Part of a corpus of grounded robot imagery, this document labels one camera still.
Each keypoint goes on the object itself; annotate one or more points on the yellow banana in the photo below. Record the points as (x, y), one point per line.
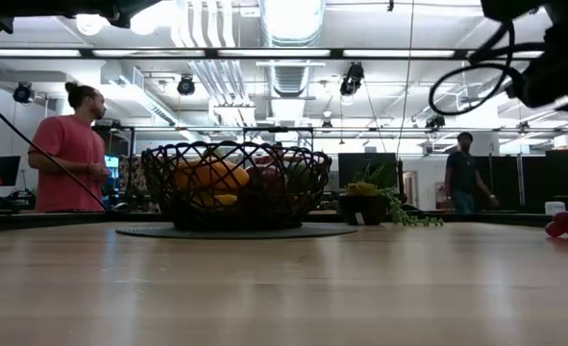
(216, 198)

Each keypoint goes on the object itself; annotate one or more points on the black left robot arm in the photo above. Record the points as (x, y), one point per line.
(48, 12)

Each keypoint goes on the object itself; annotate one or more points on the black ceiling spotlight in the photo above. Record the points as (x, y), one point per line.
(186, 85)
(436, 122)
(352, 79)
(22, 92)

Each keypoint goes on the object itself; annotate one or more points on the white cup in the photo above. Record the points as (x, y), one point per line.
(555, 207)

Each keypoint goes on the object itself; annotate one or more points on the person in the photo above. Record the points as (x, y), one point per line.
(67, 154)
(463, 173)

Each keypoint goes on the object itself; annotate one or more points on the black monitor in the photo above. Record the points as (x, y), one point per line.
(367, 165)

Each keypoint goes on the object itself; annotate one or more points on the potted succulent plant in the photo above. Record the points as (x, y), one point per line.
(365, 202)

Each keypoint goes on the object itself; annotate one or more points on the grey round placemat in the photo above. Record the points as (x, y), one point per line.
(327, 231)

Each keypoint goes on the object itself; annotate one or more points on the black overhead beam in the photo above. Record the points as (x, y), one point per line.
(274, 53)

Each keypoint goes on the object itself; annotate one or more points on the blue-lit monitor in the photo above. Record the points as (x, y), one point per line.
(112, 161)

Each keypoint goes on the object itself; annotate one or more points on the silver ventilation duct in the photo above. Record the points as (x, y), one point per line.
(293, 21)

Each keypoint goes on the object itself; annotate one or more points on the black metal table frame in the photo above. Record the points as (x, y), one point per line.
(48, 221)

